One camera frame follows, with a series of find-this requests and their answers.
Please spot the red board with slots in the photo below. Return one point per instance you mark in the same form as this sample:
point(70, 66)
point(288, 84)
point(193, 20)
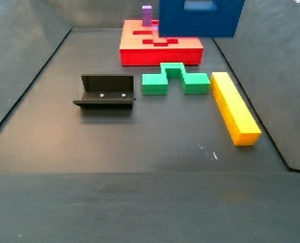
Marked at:
point(143, 47)

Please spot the black bracket holder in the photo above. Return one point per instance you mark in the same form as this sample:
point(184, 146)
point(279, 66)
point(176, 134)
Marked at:
point(108, 91)

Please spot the purple U-shaped block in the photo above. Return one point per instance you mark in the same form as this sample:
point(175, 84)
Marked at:
point(148, 21)

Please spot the yellow long bar block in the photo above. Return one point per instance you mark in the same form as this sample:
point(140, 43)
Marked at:
point(243, 127)

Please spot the blue U-shaped block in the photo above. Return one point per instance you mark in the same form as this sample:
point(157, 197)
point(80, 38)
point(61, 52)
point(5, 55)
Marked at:
point(200, 18)

